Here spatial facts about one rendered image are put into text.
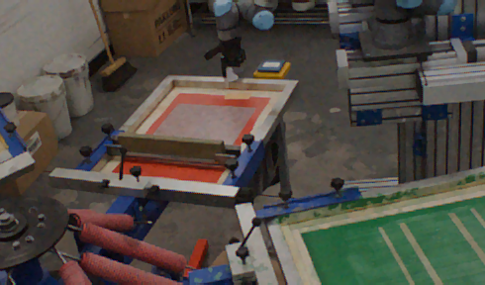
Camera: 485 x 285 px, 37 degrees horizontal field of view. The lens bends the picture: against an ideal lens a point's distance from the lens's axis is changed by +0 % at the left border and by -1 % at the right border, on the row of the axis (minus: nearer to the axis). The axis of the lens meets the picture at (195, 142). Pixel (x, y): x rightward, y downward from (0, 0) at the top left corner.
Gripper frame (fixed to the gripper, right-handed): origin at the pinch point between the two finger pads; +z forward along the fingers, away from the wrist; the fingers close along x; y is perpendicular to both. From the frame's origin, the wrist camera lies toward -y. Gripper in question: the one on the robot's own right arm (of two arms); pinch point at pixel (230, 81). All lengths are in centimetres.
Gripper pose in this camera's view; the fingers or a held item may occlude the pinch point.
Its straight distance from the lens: 306.9
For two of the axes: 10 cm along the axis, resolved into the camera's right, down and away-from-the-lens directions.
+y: 9.1, 0.7, -4.1
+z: 1.6, 8.5, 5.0
